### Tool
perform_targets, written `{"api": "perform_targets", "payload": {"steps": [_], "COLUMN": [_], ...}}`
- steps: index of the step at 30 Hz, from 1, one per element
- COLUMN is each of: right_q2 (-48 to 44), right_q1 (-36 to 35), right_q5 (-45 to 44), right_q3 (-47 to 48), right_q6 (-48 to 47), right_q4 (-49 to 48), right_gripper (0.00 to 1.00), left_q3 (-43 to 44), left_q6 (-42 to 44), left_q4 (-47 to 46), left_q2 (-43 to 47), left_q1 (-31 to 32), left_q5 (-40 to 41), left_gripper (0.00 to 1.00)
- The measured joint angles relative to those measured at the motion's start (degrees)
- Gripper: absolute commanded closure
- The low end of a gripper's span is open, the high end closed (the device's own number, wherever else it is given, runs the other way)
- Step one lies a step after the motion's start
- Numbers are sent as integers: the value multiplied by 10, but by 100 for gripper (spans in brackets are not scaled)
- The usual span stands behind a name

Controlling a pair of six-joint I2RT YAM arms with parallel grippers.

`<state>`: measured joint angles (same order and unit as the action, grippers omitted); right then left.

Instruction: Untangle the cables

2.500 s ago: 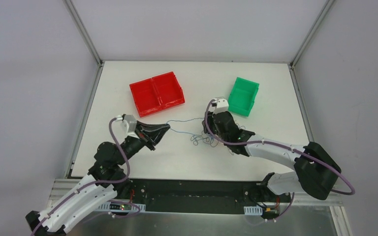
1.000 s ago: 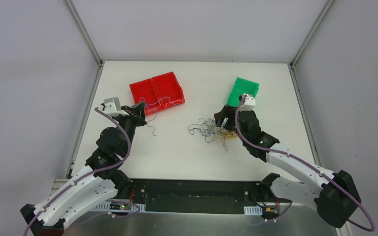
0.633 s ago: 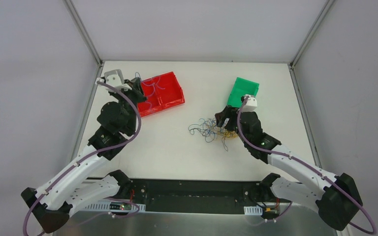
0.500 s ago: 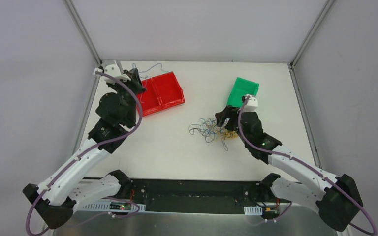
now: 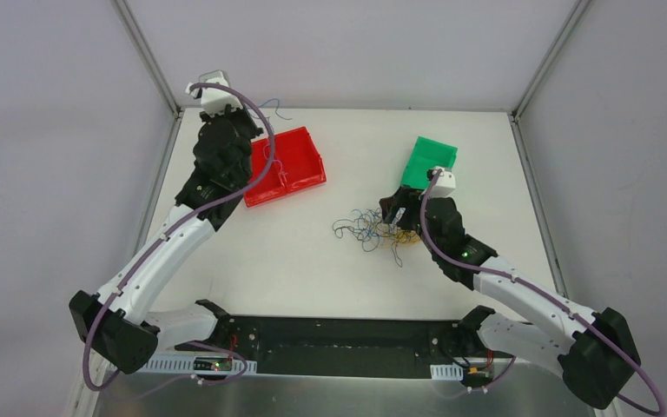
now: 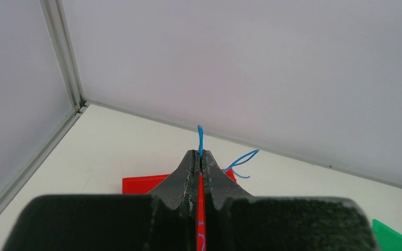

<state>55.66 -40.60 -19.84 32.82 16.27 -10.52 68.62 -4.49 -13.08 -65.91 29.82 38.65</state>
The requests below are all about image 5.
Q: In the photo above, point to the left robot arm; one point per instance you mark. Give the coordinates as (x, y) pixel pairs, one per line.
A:
(117, 321)

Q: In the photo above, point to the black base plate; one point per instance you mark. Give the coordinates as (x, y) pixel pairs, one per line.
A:
(399, 349)

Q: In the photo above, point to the green bin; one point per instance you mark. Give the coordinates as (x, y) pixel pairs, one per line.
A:
(426, 155)

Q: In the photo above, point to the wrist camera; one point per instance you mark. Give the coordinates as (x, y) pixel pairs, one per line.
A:
(214, 101)
(441, 182)

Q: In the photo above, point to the red double bin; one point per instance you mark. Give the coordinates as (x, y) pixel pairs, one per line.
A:
(297, 165)

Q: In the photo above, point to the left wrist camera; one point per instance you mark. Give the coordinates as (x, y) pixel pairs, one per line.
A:
(214, 101)

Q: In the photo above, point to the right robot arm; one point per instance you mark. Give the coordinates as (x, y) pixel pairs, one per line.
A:
(592, 352)

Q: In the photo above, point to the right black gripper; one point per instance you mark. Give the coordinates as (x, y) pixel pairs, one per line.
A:
(405, 200)

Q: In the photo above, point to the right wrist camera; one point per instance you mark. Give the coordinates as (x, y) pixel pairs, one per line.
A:
(441, 182)

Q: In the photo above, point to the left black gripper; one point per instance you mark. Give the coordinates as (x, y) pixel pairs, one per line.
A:
(236, 123)

